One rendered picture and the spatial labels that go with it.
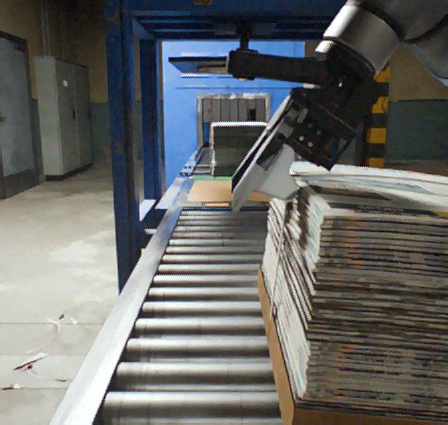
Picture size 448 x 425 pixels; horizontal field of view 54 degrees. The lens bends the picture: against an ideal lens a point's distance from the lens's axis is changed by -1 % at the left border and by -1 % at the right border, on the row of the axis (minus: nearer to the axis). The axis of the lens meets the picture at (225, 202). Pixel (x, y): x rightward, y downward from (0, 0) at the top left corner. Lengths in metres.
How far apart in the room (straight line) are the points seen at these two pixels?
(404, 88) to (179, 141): 6.53
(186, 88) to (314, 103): 3.39
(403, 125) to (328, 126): 9.20
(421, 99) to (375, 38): 9.31
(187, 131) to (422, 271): 3.53
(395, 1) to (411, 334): 0.33
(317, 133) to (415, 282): 0.20
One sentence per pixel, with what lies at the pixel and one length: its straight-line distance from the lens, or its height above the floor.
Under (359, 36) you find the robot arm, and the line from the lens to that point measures 0.51.
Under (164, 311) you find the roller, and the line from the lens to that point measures 0.80.
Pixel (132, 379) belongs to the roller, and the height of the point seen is 0.79.
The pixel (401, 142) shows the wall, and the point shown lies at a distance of 9.70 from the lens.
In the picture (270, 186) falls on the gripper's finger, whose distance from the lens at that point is 0.47.
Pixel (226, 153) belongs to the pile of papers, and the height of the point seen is 0.91.
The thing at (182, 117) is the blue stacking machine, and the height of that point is 1.06.
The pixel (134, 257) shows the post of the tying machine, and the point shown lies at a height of 0.61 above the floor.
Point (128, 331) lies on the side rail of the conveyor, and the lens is 0.73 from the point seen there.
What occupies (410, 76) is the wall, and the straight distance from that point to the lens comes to 9.74.
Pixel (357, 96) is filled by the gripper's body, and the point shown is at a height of 1.15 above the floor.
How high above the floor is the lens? 1.14
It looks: 12 degrees down
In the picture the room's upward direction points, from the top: straight up
